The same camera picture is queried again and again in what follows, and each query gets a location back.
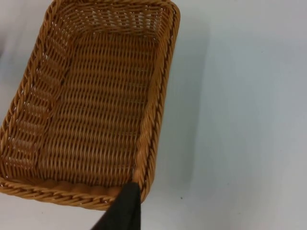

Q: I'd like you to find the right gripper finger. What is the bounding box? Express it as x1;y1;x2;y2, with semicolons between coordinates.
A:
91;181;144;230

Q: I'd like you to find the pale brown wicker basket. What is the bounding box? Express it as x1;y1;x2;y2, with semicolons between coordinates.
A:
0;0;181;212

